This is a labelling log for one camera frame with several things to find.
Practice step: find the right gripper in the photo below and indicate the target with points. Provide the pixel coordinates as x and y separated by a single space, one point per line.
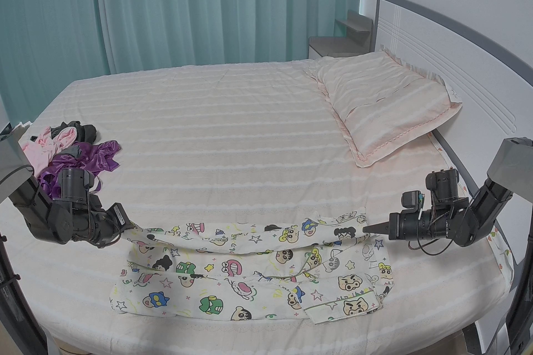
404 226

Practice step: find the white printed pyjama top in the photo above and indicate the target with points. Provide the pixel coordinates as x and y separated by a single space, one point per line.
250 274

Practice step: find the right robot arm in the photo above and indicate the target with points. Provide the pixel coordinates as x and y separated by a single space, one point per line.
479 216

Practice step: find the dark grey garment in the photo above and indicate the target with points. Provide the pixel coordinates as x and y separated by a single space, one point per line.
85 133

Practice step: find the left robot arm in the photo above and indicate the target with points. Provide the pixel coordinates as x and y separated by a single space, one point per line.
50 220

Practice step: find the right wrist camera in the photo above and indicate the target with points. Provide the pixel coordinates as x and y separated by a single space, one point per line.
411 201

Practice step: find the bed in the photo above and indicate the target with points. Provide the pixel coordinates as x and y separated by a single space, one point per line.
229 128

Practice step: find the grey bedside table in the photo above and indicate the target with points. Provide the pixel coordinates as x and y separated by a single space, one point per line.
333 45

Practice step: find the pink garment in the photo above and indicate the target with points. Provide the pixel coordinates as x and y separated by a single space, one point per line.
37 153

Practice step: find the pink striped pillow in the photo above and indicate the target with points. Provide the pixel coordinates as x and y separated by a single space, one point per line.
387 103

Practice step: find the purple satin garment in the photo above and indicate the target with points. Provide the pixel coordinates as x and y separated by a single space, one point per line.
95 158

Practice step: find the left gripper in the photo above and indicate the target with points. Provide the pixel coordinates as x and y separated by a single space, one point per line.
118 218

